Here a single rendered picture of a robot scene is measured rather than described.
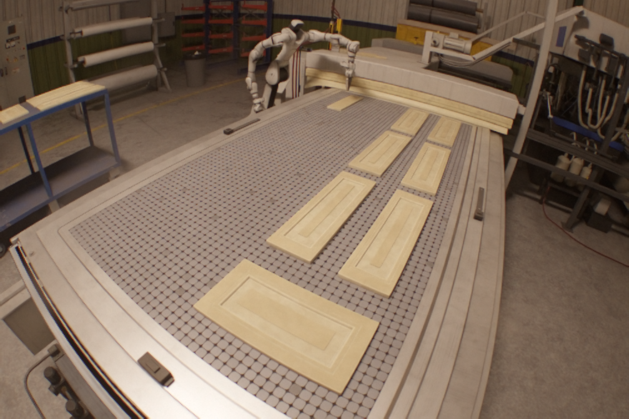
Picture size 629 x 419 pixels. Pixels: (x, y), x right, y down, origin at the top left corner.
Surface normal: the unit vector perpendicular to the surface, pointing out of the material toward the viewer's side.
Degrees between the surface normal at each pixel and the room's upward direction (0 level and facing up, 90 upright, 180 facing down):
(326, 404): 0
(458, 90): 90
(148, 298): 0
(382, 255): 0
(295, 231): 11
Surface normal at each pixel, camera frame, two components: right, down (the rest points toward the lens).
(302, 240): -0.02, -0.76
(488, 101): -0.50, 0.42
